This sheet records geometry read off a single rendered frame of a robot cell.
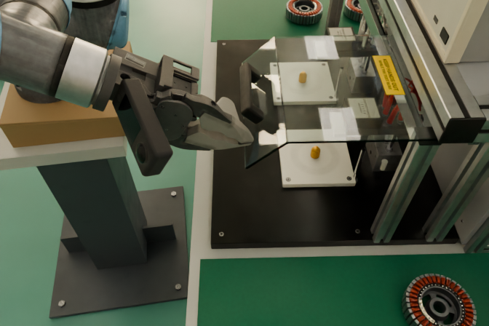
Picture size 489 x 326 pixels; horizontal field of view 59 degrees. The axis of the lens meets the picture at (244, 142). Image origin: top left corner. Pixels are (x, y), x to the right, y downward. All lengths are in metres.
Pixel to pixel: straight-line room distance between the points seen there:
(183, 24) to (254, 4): 1.33
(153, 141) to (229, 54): 0.74
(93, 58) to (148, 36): 2.16
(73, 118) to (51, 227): 0.93
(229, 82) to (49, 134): 0.45
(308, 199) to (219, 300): 0.27
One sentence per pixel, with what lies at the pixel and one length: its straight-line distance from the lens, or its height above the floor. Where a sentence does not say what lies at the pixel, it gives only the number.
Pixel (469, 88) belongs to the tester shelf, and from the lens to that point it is 0.65.
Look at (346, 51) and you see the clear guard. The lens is 0.74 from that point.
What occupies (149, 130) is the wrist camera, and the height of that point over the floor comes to 1.14.
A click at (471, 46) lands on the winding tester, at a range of 0.68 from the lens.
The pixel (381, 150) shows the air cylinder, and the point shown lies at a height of 0.82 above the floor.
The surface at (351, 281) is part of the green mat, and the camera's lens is 0.84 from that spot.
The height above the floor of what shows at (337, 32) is 0.92.
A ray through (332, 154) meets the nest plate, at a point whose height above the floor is 0.78.
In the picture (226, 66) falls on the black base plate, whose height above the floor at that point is 0.77.
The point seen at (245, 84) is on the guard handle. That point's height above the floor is 1.06.
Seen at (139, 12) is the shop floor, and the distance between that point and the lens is 2.91.
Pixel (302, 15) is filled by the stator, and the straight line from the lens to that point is 1.35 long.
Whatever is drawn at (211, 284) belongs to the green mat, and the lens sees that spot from 0.81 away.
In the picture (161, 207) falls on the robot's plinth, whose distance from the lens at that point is 1.79.
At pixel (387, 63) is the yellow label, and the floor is 1.07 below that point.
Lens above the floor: 1.50
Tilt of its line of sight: 49 degrees down
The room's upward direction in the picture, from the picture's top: straight up
